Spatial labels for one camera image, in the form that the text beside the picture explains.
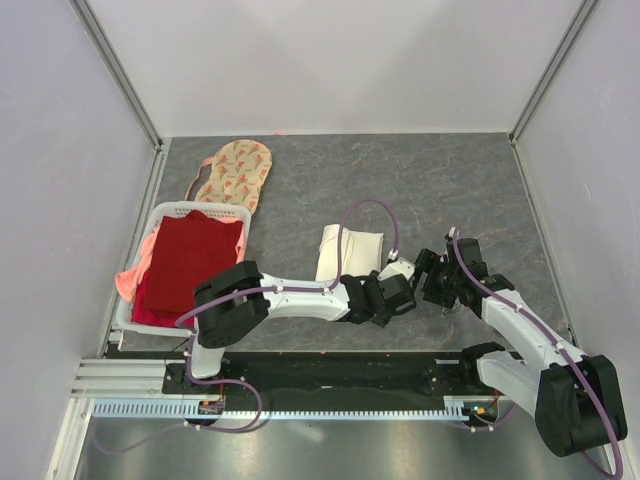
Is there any white cloth napkin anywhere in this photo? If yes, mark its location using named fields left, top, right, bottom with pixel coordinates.
left=315, top=224, right=384, bottom=281

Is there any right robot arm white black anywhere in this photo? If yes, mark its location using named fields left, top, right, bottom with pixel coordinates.
left=414, top=231, right=628, bottom=457

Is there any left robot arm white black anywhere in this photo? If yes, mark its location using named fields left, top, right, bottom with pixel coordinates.
left=184, top=258, right=416, bottom=393

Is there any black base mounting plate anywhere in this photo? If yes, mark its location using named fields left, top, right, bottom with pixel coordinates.
left=162, top=349, right=516, bottom=401

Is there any white plastic basket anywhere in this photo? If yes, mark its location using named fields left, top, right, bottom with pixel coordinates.
left=115, top=201, right=251, bottom=338

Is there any floral beige eye mask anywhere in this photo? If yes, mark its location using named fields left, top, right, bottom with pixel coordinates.
left=185, top=139, right=273, bottom=214

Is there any red cloth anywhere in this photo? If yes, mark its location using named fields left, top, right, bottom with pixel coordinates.
left=131, top=211, right=245, bottom=328

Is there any pink cloth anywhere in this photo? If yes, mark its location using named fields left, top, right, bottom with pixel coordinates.
left=115, top=227, right=160, bottom=304

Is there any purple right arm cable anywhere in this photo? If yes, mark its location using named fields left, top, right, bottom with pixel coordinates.
left=444, top=227, right=625, bottom=476

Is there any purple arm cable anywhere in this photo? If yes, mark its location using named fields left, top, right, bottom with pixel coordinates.
left=444, top=227, right=625, bottom=476
left=174, top=198, right=401, bottom=386

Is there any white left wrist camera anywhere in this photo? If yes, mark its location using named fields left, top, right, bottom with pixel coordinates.
left=378, top=249, right=415, bottom=281

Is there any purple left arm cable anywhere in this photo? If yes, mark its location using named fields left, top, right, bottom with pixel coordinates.
left=174, top=198, right=401, bottom=386

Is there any white slotted cable duct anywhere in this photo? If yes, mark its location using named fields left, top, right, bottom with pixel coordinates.
left=92, top=398, right=470, bottom=421

